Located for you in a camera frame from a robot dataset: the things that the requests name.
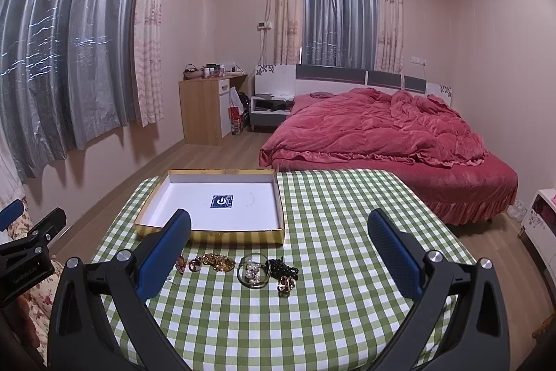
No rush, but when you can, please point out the pearl bracelet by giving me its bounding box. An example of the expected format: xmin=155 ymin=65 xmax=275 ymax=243
xmin=244 ymin=261 xmax=262 ymax=284

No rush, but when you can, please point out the wooden desk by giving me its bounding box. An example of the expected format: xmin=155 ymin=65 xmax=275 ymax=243
xmin=178 ymin=73 xmax=248 ymax=146

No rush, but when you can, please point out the gold chain bracelet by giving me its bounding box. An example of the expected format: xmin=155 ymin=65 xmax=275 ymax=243
xmin=200 ymin=253 xmax=236 ymax=274

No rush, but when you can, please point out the white and grey nightstand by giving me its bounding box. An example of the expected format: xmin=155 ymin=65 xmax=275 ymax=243
xmin=250 ymin=94 xmax=297 ymax=133

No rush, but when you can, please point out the small silver curtain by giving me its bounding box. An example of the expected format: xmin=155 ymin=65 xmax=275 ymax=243
xmin=301 ymin=0 xmax=379 ymax=73

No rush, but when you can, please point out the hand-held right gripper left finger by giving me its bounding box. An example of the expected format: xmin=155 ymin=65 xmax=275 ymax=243
xmin=47 ymin=208 xmax=209 ymax=371

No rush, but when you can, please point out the white and grey headboard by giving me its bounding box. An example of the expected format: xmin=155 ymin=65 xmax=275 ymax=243
xmin=254 ymin=64 xmax=453 ymax=107

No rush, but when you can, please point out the red quilt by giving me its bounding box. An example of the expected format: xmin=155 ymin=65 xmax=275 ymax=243
xmin=259 ymin=88 xmax=488 ymax=171

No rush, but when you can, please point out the green checked tablecloth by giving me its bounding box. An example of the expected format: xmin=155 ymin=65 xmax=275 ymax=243
xmin=89 ymin=169 xmax=479 ymax=371

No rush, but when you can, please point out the large silver curtain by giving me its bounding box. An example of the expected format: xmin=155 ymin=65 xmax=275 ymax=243
xmin=0 ymin=0 xmax=154 ymax=183

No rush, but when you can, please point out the white box with gold rim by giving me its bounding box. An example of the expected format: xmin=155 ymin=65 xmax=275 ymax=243
xmin=133 ymin=168 xmax=286 ymax=247

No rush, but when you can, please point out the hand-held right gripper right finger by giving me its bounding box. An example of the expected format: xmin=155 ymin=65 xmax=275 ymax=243
xmin=367 ymin=208 xmax=505 ymax=371

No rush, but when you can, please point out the white floral cabinet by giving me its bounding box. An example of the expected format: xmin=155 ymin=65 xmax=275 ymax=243
xmin=518 ymin=188 xmax=556 ymax=264

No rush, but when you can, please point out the pink patterned curtain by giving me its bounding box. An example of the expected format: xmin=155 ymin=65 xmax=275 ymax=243
xmin=274 ymin=0 xmax=307 ymax=66
xmin=132 ymin=0 xmax=175 ymax=128
xmin=374 ymin=0 xmax=405 ymax=75

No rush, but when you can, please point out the round bed with red skirt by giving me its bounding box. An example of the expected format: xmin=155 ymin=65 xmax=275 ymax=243
xmin=259 ymin=145 xmax=520 ymax=225

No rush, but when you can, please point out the floral cloth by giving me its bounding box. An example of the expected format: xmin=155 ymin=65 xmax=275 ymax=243
xmin=0 ymin=197 xmax=62 ymax=358

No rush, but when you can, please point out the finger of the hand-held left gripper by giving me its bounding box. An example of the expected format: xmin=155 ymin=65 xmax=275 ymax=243
xmin=0 ymin=199 xmax=24 ymax=231
xmin=0 ymin=208 xmax=67 ymax=264

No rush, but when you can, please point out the black bead bracelet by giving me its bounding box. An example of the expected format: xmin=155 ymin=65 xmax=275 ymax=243
xmin=265 ymin=257 xmax=300 ymax=281

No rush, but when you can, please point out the clear bangle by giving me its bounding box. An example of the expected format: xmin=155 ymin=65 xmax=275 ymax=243
xmin=237 ymin=252 xmax=271 ymax=289

